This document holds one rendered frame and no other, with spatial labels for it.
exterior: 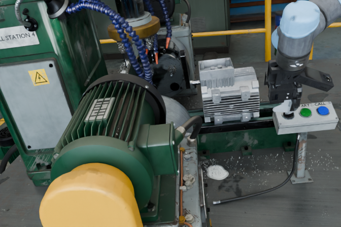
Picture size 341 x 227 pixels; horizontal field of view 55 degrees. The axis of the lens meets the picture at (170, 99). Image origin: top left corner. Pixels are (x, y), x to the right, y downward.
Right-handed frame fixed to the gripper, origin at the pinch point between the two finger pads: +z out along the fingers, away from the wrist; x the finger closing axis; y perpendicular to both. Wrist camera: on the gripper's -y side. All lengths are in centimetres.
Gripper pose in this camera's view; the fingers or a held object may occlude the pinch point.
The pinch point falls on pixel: (288, 110)
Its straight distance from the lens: 100.8
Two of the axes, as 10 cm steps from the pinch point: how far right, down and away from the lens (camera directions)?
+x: 0.3, 7.7, -6.4
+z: 1.4, 6.3, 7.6
